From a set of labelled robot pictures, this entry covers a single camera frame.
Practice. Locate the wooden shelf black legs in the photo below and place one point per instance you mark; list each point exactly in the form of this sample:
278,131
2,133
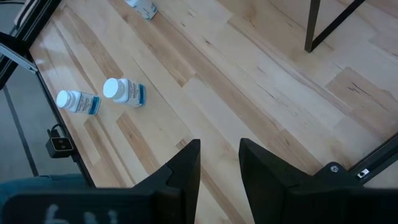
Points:
311,25

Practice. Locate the small black table camera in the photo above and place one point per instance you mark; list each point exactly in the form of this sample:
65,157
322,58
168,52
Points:
59,146

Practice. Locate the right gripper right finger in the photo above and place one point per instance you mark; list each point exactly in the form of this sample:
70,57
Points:
267,186

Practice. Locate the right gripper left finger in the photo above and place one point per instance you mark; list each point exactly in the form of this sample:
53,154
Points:
180,186

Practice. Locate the white supplement bottle blue label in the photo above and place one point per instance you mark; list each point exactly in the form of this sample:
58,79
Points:
124,92
143,7
77,102

